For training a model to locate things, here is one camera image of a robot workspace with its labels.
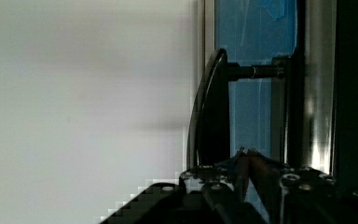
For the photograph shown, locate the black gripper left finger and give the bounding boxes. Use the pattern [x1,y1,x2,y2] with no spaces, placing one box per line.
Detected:
[179,147,249,224]

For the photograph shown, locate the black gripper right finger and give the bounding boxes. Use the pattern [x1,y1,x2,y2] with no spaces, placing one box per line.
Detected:
[246,148,336,224]

